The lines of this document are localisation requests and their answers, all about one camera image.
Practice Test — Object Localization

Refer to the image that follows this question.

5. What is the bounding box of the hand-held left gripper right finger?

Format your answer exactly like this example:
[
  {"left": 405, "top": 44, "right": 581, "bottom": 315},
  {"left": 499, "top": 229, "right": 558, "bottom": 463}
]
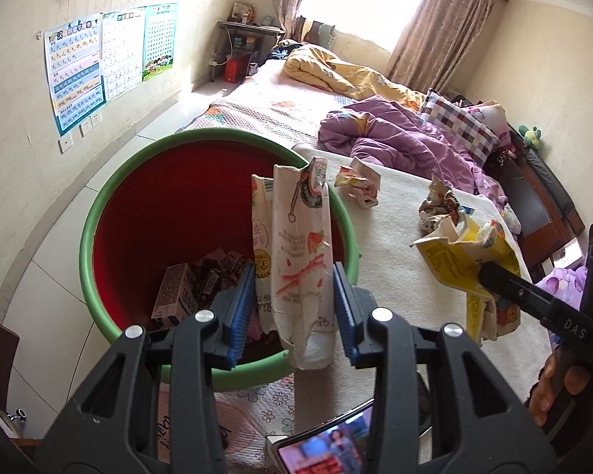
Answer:
[{"left": 332, "top": 261, "right": 557, "bottom": 474}]

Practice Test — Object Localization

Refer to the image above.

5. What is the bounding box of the green plush toy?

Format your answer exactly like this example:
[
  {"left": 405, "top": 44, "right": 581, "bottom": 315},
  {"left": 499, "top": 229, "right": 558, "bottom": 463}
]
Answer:
[{"left": 518, "top": 124, "right": 542, "bottom": 150}]

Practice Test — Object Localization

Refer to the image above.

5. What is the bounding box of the tan drink carton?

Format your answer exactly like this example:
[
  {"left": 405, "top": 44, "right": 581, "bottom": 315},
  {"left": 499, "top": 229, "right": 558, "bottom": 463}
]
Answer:
[{"left": 151, "top": 263, "right": 201, "bottom": 327}]

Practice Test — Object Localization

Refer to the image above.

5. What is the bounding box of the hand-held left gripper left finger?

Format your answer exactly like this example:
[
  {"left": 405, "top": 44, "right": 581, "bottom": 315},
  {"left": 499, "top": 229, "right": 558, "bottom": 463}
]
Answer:
[{"left": 38, "top": 261, "right": 258, "bottom": 474}]

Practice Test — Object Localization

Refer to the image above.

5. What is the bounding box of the pink printed pillow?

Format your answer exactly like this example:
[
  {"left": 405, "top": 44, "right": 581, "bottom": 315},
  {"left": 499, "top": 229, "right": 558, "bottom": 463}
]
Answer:
[{"left": 462, "top": 101, "right": 511, "bottom": 149}]

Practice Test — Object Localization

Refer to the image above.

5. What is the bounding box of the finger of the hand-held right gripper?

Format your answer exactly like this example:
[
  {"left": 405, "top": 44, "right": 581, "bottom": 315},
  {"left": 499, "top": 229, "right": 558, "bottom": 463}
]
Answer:
[{"left": 478, "top": 261, "right": 557, "bottom": 319}]

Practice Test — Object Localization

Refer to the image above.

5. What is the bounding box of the white carton with yellow label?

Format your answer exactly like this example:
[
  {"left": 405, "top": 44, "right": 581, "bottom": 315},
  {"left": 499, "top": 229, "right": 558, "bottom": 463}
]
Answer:
[{"left": 251, "top": 174, "right": 280, "bottom": 337}]

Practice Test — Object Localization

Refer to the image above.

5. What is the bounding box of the yellow quilt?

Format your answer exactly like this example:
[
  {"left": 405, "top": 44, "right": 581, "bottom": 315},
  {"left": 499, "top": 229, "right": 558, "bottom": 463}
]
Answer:
[{"left": 283, "top": 43, "right": 426, "bottom": 107}]

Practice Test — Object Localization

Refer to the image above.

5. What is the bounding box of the red box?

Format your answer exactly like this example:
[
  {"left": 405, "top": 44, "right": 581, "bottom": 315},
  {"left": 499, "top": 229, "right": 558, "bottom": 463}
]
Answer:
[{"left": 222, "top": 56, "right": 250, "bottom": 85}]

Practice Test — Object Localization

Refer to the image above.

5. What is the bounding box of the crumpled pink white carton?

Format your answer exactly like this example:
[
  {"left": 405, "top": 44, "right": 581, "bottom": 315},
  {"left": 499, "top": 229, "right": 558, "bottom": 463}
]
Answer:
[{"left": 333, "top": 155, "right": 381, "bottom": 209}]

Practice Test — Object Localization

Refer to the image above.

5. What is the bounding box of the purple printed cloth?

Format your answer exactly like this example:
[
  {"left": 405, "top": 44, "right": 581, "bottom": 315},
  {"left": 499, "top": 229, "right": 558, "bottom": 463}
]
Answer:
[{"left": 538, "top": 264, "right": 590, "bottom": 308}]

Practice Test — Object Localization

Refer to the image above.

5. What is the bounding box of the white strawberry print carton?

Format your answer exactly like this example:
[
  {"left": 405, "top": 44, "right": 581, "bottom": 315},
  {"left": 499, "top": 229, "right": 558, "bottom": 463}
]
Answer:
[{"left": 272, "top": 157, "right": 338, "bottom": 371}]

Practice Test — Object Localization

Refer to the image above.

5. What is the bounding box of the dark chair with green bag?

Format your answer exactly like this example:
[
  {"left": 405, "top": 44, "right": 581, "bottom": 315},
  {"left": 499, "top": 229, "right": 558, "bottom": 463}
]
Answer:
[{"left": 309, "top": 20, "right": 338, "bottom": 49}]

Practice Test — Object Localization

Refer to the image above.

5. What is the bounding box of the torn yellow carton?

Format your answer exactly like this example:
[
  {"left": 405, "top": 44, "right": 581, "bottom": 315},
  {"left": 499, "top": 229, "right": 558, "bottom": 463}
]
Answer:
[{"left": 412, "top": 214, "right": 525, "bottom": 346}]

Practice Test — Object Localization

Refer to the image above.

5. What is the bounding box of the red bin with green rim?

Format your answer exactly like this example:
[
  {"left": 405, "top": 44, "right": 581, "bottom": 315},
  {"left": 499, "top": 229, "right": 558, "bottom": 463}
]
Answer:
[{"left": 79, "top": 127, "right": 361, "bottom": 391}]

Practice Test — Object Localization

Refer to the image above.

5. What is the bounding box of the white chart wall poster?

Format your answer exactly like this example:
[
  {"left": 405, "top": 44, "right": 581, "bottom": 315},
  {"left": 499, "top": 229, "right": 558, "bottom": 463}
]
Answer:
[{"left": 100, "top": 7, "right": 146, "bottom": 102}]

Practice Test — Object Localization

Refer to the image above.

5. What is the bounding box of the dark brown drink carton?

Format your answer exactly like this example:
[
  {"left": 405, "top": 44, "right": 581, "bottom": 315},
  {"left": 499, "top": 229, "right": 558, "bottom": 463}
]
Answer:
[{"left": 193, "top": 249, "right": 245, "bottom": 307}]

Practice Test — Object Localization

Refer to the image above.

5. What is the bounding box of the purple quilt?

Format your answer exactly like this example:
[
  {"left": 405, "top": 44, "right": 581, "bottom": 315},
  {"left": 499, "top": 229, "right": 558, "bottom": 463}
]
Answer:
[{"left": 317, "top": 98, "right": 507, "bottom": 208}]

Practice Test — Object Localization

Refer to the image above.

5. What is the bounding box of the cream blanket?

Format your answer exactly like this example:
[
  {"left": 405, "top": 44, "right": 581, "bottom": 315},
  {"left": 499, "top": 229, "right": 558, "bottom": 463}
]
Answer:
[{"left": 291, "top": 143, "right": 554, "bottom": 474}]

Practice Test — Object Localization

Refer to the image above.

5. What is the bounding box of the checkered pillow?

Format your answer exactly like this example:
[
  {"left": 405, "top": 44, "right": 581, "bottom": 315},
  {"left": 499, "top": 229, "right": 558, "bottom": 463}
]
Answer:
[{"left": 417, "top": 89, "right": 502, "bottom": 169}]

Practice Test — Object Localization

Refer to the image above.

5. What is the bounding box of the smartphone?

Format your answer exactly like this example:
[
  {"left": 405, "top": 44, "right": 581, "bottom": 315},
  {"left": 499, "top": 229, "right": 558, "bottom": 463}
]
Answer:
[{"left": 272, "top": 397, "right": 376, "bottom": 474}]

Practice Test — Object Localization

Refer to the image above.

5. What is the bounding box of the dark wooden headboard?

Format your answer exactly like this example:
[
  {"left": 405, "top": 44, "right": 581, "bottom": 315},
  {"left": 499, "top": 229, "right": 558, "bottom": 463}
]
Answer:
[{"left": 494, "top": 123, "right": 586, "bottom": 267}]

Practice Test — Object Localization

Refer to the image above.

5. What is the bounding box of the teal bordered wall poster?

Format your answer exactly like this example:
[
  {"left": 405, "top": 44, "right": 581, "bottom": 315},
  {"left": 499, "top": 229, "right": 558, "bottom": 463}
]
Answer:
[{"left": 141, "top": 2, "right": 179, "bottom": 82}]

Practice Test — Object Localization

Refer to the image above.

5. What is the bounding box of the person's right hand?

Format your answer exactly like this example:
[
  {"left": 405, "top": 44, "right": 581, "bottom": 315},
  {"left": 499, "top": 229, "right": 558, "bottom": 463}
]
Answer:
[{"left": 526, "top": 348, "right": 593, "bottom": 428}]

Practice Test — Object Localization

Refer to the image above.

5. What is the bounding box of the crumpled grey paper wrapper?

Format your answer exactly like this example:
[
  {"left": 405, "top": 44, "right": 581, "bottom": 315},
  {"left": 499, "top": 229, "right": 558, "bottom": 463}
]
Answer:
[{"left": 417, "top": 175, "right": 475, "bottom": 233}]

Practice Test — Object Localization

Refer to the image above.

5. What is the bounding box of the blue bordered wall poster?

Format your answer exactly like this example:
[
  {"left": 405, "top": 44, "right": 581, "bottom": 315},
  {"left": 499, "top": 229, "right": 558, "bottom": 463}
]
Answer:
[{"left": 43, "top": 12, "right": 107, "bottom": 136}]

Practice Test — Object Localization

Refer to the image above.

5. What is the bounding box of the metal desk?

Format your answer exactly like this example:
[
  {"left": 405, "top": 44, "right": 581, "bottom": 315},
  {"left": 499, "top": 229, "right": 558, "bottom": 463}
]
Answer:
[{"left": 216, "top": 20, "right": 287, "bottom": 85}]

